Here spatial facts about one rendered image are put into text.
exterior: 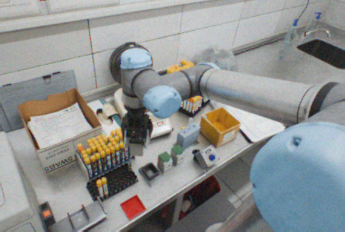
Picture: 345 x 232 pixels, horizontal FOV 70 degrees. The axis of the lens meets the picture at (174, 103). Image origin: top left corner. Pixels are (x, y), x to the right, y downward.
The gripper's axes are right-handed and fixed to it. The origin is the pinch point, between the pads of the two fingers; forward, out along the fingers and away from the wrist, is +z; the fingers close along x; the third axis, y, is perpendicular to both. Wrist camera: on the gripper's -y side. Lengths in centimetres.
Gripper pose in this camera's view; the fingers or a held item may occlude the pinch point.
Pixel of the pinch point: (137, 142)
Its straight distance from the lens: 86.2
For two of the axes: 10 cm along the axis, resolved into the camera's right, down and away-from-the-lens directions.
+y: 0.0, 6.4, -7.7
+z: -1.0, 7.6, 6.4
